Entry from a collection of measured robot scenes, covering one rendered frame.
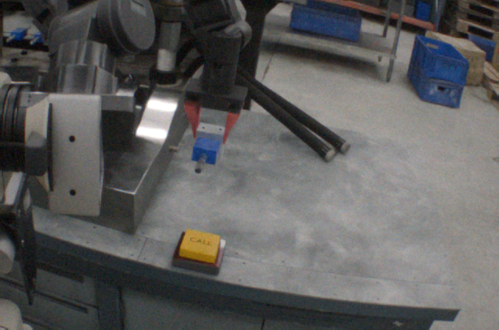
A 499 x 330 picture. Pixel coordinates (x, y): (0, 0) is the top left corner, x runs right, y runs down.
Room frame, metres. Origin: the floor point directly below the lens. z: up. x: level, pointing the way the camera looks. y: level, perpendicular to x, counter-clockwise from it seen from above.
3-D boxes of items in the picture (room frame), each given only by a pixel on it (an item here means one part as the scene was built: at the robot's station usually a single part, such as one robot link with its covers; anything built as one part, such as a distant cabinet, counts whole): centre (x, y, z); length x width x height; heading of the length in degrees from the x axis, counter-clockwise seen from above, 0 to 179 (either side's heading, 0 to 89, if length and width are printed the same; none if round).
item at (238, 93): (0.90, 0.07, 1.06); 0.10 x 0.07 x 0.07; 87
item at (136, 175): (1.02, 0.29, 0.87); 0.50 x 0.26 x 0.14; 177
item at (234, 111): (0.90, 0.06, 0.99); 0.07 x 0.07 x 0.09; 87
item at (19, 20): (1.84, 0.80, 0.87); 0.50 x 0.27 x 0.17; 177
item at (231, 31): (0.90, 0.07, 1.12); 0.07 x 0.06 x 0.07; 172
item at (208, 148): (0.86, 0.07, 0.94); 0.13 x 0.05 x 0.05; 177
